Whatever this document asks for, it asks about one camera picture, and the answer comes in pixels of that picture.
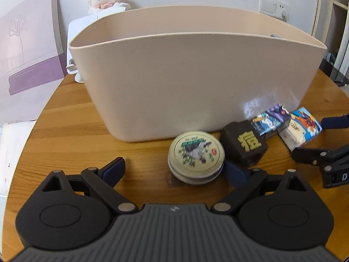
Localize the black cube with gold character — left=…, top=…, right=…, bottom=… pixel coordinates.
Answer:
left=219, top=120, right=269, bottom=167

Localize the round printed tin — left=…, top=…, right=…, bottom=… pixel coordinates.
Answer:
left=168, top=131, right=226, bottom=185

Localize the white wall socket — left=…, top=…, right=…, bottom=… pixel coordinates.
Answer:
left=274, top=0, right=290, bottom=23

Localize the purple white cardboard box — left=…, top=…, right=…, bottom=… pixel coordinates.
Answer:
left=0, top=0, right=67, bottom=97

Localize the blue printed small box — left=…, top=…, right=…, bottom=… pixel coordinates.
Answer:
left=251, top=103, right=292, bottom=136

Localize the beige plastic basket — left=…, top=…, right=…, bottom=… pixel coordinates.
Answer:
left=68, top=5, right=328, bottom=143

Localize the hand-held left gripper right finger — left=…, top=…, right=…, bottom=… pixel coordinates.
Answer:
left=211, top=161, right=310, bottom=214

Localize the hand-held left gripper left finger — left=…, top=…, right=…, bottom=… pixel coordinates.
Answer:
left=41, top=157, right=138, bottom=214

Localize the orange blue snack packet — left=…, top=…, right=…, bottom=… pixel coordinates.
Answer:
left=278, top=107, right=323, bottom=152

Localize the white paper sheet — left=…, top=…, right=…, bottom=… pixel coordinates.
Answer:
left=0, top=121, right=36, bottom=195

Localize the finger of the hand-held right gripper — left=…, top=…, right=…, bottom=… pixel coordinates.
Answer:
left=291, top=144, right=349, bottom=189
left=320, top=115, right=349, bottom=130

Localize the dark object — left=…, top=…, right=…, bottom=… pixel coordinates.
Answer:
left=319, top=52, right=349, bottom=88

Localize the white wall switch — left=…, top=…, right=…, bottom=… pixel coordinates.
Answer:
left=258, top=0, right=276, bottom=16

